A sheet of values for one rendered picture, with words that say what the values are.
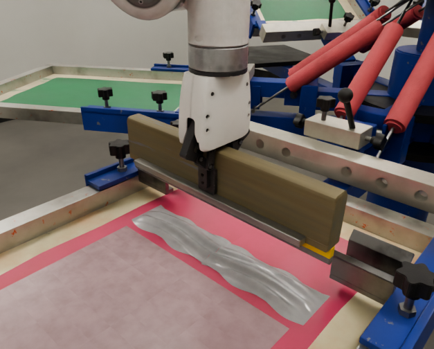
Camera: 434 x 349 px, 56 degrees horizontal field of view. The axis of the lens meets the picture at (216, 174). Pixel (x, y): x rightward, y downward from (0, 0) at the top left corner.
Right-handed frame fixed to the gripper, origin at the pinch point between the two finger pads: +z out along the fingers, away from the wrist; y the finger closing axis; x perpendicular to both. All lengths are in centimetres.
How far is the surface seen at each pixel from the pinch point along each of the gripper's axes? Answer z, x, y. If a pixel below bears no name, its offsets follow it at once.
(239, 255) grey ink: 13.3, 3.8, -1.2
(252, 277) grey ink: 13.6, 8.3, 0.9
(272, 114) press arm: 16, -38, -69
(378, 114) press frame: 4, 1, -56
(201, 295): 14.0, 5.0, 8.4
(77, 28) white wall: 32, -380, -196
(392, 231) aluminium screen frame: 11.8, 19.4, -22.0
